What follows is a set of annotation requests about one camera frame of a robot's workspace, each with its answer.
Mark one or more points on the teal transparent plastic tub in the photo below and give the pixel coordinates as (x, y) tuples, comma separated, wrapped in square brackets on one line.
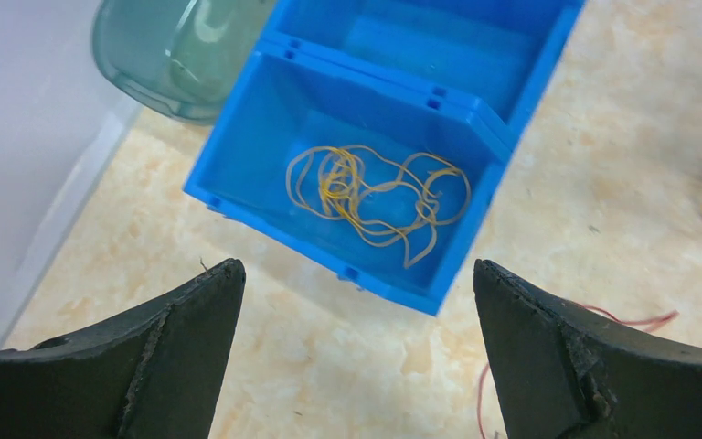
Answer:
[(180, 58)]

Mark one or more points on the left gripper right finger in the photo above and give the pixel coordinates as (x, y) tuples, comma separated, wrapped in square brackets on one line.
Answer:
[(561, 371)]

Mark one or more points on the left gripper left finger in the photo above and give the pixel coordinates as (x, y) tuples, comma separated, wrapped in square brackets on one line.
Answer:
[(152, 371)]

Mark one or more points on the blue three-compartment plastic bin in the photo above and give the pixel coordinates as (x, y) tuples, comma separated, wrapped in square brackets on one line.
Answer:
[(405, 79)]

